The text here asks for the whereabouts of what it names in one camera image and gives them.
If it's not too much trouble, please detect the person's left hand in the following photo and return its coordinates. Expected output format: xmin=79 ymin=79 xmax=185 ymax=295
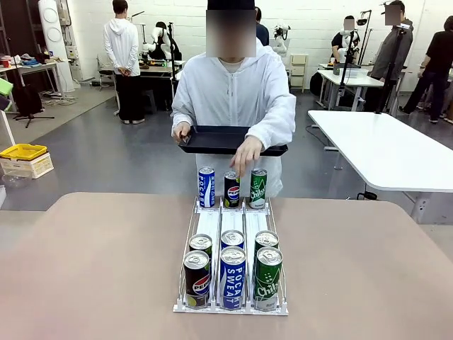
xmin=229 ymin=136 xmax=266 ymax=178

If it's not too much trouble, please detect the person's right hand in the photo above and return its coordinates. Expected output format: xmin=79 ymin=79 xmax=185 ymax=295
xmin=172 ymin=124 xmax=193 ymax=145

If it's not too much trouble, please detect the black plastic serving tray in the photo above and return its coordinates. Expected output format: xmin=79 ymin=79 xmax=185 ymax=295
xmin=178 ymin=125 xmax=289 ymax=156

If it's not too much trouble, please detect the black Pepsi can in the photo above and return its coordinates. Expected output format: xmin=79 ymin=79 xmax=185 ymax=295
xmin=224 ymin=171 xmax=241 ymax=209
xmin=188 ymin=233 xmax=213 ymax=259
xmin=183 ymin=249 xmax=211 ymax=308

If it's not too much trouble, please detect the person's right forearm white sleeve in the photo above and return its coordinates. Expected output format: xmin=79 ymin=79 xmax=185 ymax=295
xmin=171 ymin=101 xmax=196 ymax=130

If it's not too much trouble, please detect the person's left forearm white sleeve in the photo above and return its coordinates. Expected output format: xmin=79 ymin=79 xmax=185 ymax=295
xmin=246 ymin=111 xmax=297 ymax=152

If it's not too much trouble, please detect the person in white hoodie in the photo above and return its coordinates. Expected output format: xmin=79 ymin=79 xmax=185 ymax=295
xmin=171 ymin=0 xmax=297 ymax=198

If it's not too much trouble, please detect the green Chilsung cider can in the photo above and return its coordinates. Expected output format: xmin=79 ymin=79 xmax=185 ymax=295
xmin=253 ymin=246 xmax=284 ymax=312
xmin=248 ymin=169 xmax=268 ymax=210
xmin=254 ymin=230 xmax=280 ymax=251

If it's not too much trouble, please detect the blue Pocari Sweat can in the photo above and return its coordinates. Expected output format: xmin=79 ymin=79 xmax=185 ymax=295
xmin=220 ymin=229 xmax=246 ymax=251
xmin=197 ymin=166 xmax=216 ymax=209
xmin=219 ymin=246 xmax=247 ymax=310

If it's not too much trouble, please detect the white drawer cabinet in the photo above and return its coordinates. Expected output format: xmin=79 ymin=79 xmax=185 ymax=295
xmin=289 ymin=53 xmax=309 ymax=89

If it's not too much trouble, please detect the bystander in white hoodie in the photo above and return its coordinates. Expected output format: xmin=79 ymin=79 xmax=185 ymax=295
xmin=103 ymin=0 xmax=147 ymax=125

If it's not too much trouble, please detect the bystander in dark shirt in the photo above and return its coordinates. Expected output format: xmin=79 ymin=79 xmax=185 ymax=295
xmin=254 ymin=6 xmax=270 ymax=47

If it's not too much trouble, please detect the white background work table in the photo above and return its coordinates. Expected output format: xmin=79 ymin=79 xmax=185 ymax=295
xmin=316 ymin=69 xmax=385 ymax=111

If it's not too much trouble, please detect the clear plastic storage bin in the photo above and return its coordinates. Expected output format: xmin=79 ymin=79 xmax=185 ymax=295
xmin=338 ymin=67 xmax=369 ymax=80

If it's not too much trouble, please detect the large white table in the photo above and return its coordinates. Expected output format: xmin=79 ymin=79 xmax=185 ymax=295
xmin=306 ymin=109 xmax=453 ymax=225

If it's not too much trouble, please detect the seated bystander in black shirt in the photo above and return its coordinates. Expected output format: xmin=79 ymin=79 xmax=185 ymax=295
xmin=331 ymin=15 xmax=359 ymax=63

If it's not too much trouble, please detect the white folding crate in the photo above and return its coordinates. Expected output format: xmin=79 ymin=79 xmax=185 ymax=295
xmin=0 ymin=152 xmax=55 ymax=180

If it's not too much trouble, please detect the black tripod with bag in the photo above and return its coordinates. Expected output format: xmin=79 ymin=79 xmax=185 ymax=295
xmin=12 ymin=52 xmax=56 ymax=129

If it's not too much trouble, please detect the yellow crate lid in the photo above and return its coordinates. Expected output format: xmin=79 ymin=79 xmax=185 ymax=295
xmin=0 ymin=143 xmax=48 ymax=162

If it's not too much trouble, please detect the tall white air conditioner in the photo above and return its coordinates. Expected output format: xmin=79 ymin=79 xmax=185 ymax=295
xmin=38 ymin=0 xmax=76 ymax=94

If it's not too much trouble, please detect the cluttered white side table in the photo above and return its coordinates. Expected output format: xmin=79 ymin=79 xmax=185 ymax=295
xmin=0 ymin=52 xmax=65 ymax=101

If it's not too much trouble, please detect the clear plastic bowl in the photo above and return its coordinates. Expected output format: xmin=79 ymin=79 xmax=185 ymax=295
xmin=1 ymin=172 xmax=26 ymax=189

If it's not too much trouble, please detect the bystander in grey jacket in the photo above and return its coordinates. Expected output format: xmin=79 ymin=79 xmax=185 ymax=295
xmin=367 ymin=0 xmax=414 ymax=114

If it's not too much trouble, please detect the bystander in black clothes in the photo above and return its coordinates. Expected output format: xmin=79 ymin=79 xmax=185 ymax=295
xmin=399 ymin=30 xmax=453 ymax=124

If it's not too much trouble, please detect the white wire can dispenser rack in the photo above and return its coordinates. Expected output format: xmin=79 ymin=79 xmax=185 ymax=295
xmin=172 ymin=196 xmax=289 ymax=316

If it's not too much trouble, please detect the black tripod with cables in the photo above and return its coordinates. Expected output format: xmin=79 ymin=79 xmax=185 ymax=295
xmin=336 ymin=30 xmax=359 ymax=104

